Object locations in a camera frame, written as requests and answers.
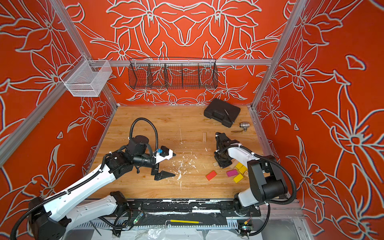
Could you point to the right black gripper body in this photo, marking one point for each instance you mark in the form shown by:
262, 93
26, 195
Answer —
224, 161

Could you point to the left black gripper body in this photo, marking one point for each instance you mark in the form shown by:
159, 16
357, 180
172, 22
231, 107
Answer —
155, 170

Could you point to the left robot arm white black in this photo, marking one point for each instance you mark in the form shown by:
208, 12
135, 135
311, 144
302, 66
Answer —
52, 217

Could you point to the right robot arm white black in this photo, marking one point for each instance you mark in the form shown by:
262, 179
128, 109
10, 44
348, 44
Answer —
270, 182

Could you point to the red building block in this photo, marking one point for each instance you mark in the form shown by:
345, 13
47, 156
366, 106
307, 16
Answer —
211, 175

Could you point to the magenta block lower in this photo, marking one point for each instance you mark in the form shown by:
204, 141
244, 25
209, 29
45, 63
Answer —
232, 173

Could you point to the yellow block upper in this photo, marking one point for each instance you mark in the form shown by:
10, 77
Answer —
239, 166

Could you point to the yellow block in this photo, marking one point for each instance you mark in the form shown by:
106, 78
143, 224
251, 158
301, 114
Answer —
238, 178
239, 166
243, 169

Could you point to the yellow block middle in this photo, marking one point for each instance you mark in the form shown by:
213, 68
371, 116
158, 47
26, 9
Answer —
243, 169

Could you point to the yellow block front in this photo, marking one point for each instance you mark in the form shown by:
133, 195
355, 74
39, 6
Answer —
238, 178

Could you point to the small silver metal fitting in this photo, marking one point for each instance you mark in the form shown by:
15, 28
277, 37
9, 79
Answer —
244, 126

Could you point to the black plastic tool case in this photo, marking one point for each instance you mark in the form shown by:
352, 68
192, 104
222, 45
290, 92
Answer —
222, 112

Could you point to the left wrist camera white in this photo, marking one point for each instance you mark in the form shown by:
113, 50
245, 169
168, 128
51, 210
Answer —
164, 153

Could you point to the yellow pencil on rail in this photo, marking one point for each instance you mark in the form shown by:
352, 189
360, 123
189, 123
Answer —
185, 222

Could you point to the black wire wall basket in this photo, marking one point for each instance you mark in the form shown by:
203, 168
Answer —
173, 74

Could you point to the white mesh wall basket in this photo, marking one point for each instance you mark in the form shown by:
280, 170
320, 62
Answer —
84, 80

